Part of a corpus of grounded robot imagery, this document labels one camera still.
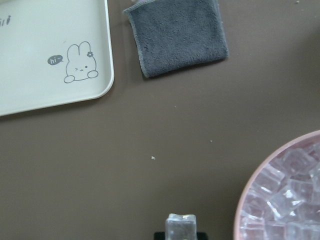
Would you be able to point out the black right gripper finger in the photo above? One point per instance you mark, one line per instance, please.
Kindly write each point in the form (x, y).
(161, 236)

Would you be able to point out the clear ice cube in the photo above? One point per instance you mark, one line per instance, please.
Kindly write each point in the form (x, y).
(181, 227)

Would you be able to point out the pile of ice cubes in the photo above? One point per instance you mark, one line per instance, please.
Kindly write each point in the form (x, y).
(287, 197)

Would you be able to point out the pink bowl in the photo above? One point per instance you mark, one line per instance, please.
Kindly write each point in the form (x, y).
(246, 190)

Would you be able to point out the grey folded cloth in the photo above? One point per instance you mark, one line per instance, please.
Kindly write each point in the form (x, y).
(175, 34)

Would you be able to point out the cream rabbit tray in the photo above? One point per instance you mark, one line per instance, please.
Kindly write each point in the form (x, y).
(53, 52)

